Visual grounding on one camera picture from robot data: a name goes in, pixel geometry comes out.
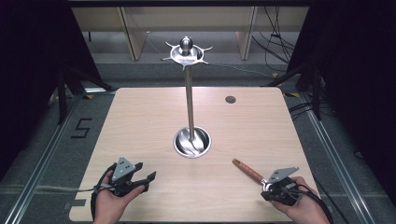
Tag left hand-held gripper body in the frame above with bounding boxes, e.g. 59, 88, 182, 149
108, 156, 148, 198

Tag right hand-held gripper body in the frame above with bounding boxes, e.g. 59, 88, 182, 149
266, 166, 301, 207

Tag brown wooden stick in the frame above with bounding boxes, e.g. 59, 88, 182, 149
232, 158, 274, 192

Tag person's left hand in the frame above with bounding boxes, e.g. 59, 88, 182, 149
92, 169, 147, 224

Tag person's right hand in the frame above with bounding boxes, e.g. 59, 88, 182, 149
270, 175, 331, 224

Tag steel utensil rack with hooks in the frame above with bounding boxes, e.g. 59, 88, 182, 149
161, 35, 215, 160

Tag black tripod stand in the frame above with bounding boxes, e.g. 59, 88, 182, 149
55, 63, 115, 126
263, 60, 326, 121

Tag black curtain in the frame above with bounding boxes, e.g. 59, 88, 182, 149
0, 0, 104, 181
286, 0, 396, 200

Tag light wooden bench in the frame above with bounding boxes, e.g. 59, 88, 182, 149
70, 6, 310, 63

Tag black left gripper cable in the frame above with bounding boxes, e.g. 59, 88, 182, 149
90, 162, 118, 222

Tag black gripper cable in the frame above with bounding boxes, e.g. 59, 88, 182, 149
290, 182, 334, 224
90, 162, 118, 222

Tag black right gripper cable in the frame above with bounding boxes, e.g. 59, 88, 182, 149
290, 182, 334, 224

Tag thin black floor cable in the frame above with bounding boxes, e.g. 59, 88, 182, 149
312, 175, 352, 224

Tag aluminium floor rail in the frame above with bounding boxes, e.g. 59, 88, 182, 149
298, 91, 376, 224
2, 88, 117, 224

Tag black floor cables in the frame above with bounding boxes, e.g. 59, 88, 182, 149
288, 100, 337, 121

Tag thin white floor cable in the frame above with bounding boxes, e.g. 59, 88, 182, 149
207, 63, 276, 79

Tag bundle of black hanging cables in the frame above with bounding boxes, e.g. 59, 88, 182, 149
251, 6, 297, 73

